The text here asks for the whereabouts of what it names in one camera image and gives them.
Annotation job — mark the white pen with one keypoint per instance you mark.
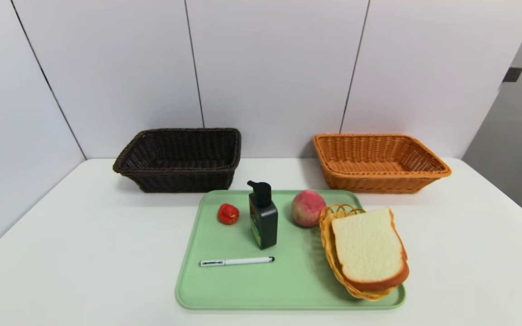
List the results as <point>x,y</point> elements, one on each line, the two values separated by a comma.
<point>243,261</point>

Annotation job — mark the dark brown wicker basket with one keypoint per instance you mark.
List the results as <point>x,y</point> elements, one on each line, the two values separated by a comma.
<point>179,181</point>

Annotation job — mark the black wall fixture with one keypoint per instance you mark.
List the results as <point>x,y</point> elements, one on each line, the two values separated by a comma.
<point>512,74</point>

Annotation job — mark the white bread slice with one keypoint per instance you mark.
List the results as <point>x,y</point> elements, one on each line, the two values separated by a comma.
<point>369,249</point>

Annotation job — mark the orange wicker basket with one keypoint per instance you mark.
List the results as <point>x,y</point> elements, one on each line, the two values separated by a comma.
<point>379,183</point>

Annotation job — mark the small yellow wicker basket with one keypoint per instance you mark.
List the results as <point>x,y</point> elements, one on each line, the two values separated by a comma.
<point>328,244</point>

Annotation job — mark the red yellow peach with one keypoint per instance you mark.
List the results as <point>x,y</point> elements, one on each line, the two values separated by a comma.
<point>308,209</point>

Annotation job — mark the small red rubber toy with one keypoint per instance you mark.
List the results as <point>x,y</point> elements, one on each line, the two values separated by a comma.
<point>228,214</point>

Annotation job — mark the black pump bottle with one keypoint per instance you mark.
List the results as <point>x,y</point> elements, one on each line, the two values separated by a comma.
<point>264,226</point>

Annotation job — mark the light green plastic tray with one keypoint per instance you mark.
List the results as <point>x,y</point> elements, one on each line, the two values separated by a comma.
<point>243,285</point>

